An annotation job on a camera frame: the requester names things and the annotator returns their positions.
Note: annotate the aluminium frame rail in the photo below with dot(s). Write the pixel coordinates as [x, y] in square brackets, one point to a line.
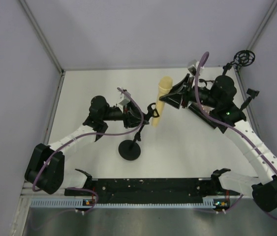
[82, 198]

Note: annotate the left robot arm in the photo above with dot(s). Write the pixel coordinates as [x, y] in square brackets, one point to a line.
[46, 169]

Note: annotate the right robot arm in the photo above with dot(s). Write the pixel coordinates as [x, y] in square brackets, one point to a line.
[216, 105]

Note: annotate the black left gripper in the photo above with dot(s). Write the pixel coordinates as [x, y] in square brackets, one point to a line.
[130, 114]

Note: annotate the black tripod shock-mount stand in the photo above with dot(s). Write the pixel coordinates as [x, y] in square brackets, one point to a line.
[241, 59]

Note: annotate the grey microphone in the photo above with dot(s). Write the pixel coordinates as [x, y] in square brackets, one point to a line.
[194, 108]

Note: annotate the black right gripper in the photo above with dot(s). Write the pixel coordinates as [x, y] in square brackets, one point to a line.
[174, 98]

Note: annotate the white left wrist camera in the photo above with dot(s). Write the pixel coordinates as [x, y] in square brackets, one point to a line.
[125, 97]

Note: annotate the black round-base mic stand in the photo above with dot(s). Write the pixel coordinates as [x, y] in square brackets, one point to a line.
[130, 149]

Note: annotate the glitter rhinestone microphone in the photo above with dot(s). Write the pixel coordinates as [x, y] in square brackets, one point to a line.
[205, 109]

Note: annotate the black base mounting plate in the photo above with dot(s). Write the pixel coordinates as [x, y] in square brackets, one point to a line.
[154, 190]

